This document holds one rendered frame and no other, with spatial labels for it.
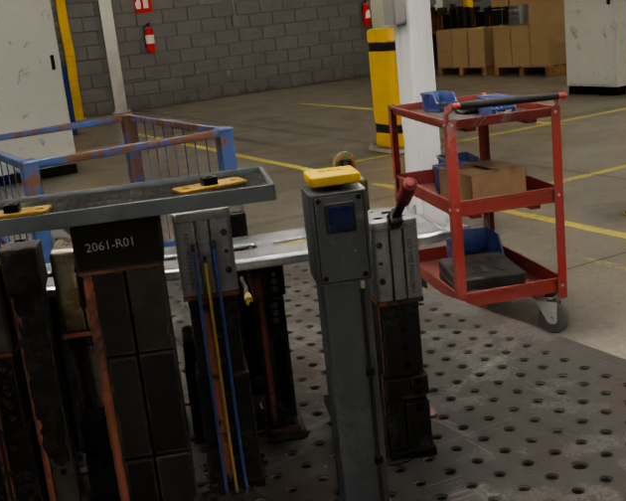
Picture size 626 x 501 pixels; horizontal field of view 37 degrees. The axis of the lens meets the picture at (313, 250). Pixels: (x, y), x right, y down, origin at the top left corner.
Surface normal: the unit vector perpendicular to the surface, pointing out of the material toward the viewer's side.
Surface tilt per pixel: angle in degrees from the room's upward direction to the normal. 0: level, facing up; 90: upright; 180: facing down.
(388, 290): 90
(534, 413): 0
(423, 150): 90
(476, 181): 90
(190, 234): 90
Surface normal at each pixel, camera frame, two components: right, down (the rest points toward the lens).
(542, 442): -0.11, -0.96
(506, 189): 0.36, 0.19
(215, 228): 0.15, 0.23
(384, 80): -0.86, 0.21
